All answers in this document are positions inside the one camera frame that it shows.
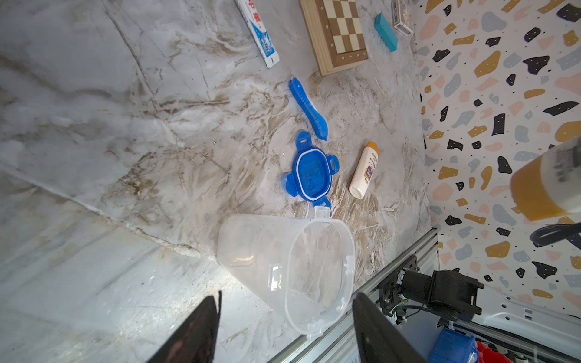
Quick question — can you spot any cream tube orange cap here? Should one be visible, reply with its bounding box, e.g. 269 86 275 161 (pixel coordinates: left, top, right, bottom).
510 136 580 221

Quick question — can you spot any blue container lid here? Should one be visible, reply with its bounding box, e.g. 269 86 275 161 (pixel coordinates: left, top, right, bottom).
282 130 340 209

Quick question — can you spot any clear plastic container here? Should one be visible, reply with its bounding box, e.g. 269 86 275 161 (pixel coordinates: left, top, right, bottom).
217 207 356 339

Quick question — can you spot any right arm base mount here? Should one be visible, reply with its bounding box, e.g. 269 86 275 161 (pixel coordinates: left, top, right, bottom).
378 256 484 323

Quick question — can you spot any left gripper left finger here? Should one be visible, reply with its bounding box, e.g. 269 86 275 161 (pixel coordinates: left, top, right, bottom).
148 291 222 363

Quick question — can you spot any teal small box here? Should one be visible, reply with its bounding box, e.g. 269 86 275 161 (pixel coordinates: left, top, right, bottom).
375 13 399 52

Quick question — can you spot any wooden chessboard box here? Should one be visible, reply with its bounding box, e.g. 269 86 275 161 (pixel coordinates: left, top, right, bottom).
300 0 369 76

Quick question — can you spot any white bottle orange cap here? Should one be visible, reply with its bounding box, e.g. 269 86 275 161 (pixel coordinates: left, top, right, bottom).
349 142 381 200

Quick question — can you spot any blue bin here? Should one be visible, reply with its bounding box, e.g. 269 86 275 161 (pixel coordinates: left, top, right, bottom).
428 328 479 363

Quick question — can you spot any white blue toothpaste tube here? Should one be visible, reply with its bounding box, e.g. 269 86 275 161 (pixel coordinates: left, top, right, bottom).
235 0 280 69

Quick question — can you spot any playing card box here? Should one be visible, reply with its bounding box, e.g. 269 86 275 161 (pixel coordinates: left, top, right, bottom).
391 0 414 36

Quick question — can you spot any red bin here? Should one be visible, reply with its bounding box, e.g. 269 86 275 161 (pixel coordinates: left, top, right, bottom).
477 341 513 363

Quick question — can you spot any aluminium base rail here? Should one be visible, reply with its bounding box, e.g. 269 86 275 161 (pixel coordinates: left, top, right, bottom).
275 230 580 362

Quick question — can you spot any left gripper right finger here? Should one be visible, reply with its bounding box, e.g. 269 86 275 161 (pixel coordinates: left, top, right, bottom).
352 293 427 363

